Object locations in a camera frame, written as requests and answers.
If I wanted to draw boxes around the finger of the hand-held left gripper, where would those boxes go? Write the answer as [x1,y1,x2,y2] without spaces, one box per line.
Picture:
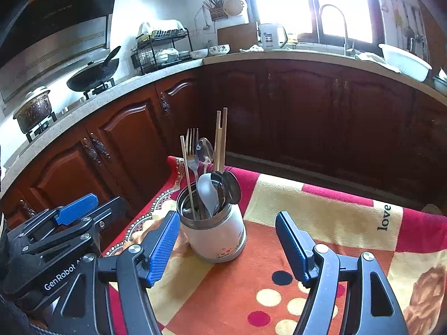
[7,193,100,240]
[21,196,127,257]

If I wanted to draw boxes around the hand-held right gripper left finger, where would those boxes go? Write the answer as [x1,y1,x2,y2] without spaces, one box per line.
[52,210,181,335]

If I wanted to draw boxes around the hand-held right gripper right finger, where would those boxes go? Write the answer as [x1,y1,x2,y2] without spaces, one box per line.
[275,211,409,335]

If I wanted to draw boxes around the white steel-rimmed utensil jar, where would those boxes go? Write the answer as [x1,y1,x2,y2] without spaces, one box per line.
[175,181,247,264]

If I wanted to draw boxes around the white soup spoon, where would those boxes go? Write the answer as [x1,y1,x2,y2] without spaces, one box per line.
[197,173,222,217]

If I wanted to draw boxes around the silver steel fork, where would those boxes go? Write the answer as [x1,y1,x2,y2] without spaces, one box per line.
[185,128,206,217]

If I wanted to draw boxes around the silver steel spoon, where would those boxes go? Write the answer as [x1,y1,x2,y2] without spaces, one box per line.
[196,138,215,189]

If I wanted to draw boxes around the hanging kitchen utensils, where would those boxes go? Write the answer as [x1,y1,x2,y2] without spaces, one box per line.
[394,0,428,53]

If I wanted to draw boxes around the red floral printed blanket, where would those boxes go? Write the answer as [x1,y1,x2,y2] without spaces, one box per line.
[101,155,447,335]

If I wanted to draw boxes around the gas stove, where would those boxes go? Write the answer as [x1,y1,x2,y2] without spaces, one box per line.
[21,77,116,143]

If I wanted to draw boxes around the brown clay pot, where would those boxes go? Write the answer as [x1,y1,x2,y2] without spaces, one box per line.
[13,85,53,134]

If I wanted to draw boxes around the black wok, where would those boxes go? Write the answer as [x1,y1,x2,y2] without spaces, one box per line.
[66,45,122,93]

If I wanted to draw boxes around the brown wooden kitchen cabinet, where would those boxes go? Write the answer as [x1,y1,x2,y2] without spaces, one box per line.
[0,59,447,231]

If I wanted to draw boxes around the tan round stool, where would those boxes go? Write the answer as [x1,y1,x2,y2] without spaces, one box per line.
[422,203,447,217]

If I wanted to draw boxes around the stack of white dishes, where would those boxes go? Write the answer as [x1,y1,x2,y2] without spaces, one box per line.
[154,48,180,64]

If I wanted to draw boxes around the black range hood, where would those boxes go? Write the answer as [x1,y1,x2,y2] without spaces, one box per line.
[0,0,119,105]

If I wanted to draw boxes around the white crumpled cloth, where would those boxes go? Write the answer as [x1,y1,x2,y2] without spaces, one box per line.
[138,19,186,35]

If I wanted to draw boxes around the beige dish rag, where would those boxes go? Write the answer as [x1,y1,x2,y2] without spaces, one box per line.
[356,52,400,73]

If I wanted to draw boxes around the white electric kettle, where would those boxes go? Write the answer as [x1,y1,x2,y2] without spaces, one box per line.
[258,23,289,50]

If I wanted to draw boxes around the white plastic basin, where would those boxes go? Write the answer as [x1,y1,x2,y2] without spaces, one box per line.
[379,44,433,82]

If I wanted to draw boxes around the wooden cutting board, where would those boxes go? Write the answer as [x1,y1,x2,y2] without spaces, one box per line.
[217,23,261,54]

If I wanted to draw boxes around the steel bowl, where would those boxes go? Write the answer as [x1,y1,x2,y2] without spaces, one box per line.
[433,70,447,93]

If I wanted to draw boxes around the steel kitchen faucet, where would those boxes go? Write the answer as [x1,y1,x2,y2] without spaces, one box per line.
[318,4,350,54]

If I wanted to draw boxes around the bright kitchen window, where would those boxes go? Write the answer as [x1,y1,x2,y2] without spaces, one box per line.
[241,0,381,44]

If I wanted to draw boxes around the round woven trivet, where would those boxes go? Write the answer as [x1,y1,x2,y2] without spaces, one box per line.
[223,0,245,16]

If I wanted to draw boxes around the black wire dish rack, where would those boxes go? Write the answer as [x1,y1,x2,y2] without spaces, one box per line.
[131,28,192,75]

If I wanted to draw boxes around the wall chopstick holder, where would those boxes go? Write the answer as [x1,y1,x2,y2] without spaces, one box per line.
[203,0,229,21]

